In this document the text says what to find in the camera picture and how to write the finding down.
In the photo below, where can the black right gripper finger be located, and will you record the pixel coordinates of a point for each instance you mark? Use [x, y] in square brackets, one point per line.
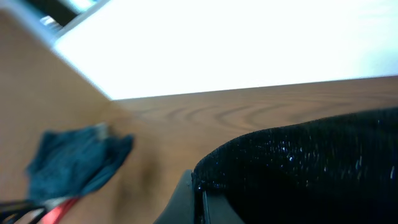
[189, 207]

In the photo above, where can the black sparkly knit garment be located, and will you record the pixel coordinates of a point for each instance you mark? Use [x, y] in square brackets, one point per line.
[340, 169]

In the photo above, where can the navy blue folded garment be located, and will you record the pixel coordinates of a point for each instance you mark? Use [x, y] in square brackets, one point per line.
[75, 163]

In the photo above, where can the red folded garment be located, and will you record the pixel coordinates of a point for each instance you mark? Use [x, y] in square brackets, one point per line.
[57, 208]

